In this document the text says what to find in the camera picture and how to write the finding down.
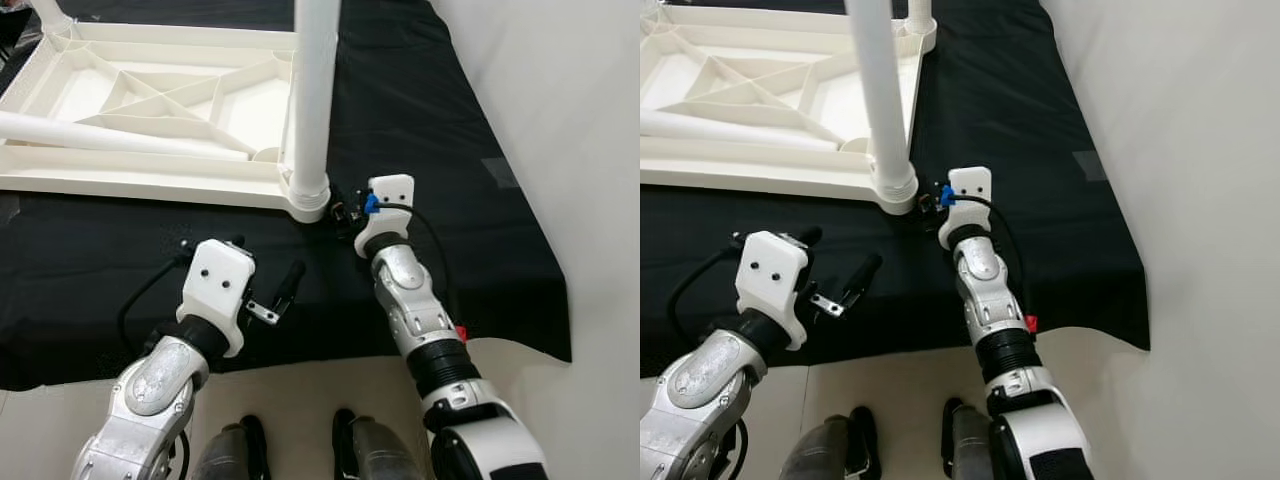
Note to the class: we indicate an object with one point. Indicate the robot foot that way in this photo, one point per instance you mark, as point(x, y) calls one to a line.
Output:
point(380, 450)
point(970, 445)
point(825, 450)
point(225, 455)

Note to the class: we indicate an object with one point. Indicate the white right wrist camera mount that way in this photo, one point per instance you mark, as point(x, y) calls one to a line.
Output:
point(968, 195)
point(388, 205)

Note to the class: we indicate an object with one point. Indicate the black tablecloth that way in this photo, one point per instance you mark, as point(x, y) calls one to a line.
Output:
point(1020, 120)
point(450, 150)

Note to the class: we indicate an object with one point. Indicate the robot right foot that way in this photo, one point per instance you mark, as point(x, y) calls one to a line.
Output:
point(380, 450)
point(970, 445)

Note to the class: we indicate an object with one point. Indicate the white plastic table top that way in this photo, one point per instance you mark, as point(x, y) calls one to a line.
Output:
point(760, 180)
point(150, 185)

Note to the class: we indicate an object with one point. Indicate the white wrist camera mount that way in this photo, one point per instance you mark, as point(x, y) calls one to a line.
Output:
point(215, 290)
point(968, 195)
point(388, 205)
point(772, 285)

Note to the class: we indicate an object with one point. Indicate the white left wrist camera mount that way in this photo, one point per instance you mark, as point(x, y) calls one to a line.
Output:
point(772, 285)
point(215, 290)

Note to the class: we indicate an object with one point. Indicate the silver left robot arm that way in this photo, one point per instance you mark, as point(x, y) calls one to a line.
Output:
point(700, 400)
point(150, 400)

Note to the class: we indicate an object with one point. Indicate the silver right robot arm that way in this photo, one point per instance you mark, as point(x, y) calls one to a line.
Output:
point(440, 340)
point(1010, 340)

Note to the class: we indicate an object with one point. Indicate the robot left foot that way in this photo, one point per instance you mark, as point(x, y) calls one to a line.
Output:
point(825, 450)
point(225, 455)

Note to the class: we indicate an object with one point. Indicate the small clear tape piece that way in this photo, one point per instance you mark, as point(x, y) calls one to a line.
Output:
point(1090, 166)
point(500, 172)

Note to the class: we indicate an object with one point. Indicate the white plastic table leg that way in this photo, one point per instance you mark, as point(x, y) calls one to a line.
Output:
point(880, 100)
point(120, 140)
point(312, 100)
point(920, 10)
point(730, 130)
point(50, 15)

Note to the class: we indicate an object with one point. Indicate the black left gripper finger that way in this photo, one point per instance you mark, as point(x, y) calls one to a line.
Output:
point(291, 285)
point(864, 278)
point(235, 241)
point(806, 236)

